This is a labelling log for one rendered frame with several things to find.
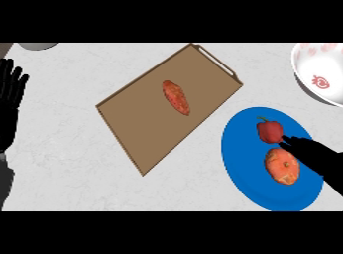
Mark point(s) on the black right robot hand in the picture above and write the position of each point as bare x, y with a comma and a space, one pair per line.
325, 162

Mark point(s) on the orange round squash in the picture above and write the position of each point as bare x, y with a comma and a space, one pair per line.
280, 167

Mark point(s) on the blue plate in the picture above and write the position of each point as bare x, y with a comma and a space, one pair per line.
252, 165

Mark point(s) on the white bowl with red print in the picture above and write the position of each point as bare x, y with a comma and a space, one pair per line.
332, 72

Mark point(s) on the red bell pepper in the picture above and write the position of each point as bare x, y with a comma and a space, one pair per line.
269, 131

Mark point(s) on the grey round object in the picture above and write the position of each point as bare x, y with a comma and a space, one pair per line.
35, 45

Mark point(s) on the brown wooden cutting board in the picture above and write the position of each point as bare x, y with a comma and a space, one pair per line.
168, 105

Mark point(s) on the red oblong sweet potato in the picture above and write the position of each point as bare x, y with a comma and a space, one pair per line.
176, 97

